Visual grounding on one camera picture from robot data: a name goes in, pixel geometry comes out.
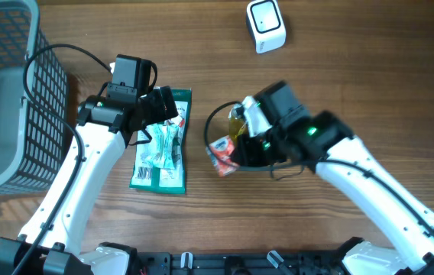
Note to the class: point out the red tissue pack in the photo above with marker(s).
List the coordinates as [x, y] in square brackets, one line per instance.
[220, 153]

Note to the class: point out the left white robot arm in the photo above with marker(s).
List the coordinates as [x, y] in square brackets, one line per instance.
[50, 242]

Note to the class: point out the yellow oil bottle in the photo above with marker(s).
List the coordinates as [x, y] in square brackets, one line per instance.
[237, 123]

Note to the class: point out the pale green wipes pack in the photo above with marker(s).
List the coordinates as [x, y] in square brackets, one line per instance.
[160, 151]

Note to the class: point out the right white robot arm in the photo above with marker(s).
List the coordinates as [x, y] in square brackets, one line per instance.
[330, 149]

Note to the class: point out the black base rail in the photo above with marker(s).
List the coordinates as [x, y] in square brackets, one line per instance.
[272, 262]

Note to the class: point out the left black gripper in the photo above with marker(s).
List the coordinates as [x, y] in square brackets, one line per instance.
[160, 113]

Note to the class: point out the grey plastic mesh basket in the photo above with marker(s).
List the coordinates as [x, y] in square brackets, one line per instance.
[32, 103]

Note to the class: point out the white barcode scanner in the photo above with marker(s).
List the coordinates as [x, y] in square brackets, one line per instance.
[265, 25]

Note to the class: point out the green glove package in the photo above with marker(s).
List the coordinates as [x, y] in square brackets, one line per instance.
[148, 178]

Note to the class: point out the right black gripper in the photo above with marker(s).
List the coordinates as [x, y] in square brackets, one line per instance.
[251, 157]

